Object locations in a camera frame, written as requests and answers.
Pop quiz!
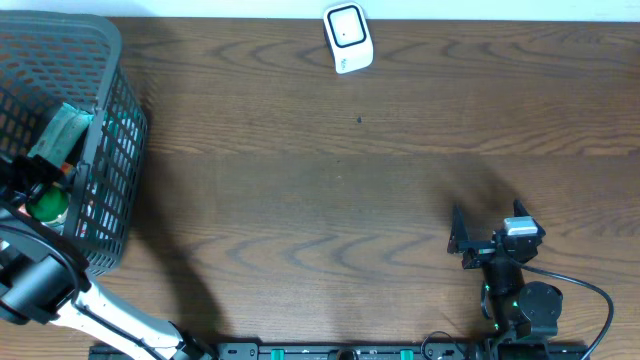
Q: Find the green-lidded white jar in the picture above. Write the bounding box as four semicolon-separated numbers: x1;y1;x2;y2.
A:
25;187;69;233

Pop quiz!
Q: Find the mint green wipes packet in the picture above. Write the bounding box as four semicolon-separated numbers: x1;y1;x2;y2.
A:
27;103;94;168

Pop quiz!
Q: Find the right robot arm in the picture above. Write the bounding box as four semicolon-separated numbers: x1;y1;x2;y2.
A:
447;200;563;360

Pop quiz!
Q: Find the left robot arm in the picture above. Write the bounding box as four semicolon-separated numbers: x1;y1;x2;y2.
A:
1;156;218;359

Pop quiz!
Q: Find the white barcode scanner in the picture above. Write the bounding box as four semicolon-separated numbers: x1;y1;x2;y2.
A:
323;2;374;74

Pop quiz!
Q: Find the grey plastic mesh basket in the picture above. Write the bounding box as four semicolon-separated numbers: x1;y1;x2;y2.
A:
1;10;148;276

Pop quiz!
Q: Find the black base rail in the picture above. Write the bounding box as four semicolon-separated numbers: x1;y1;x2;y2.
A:
88;341;591;360

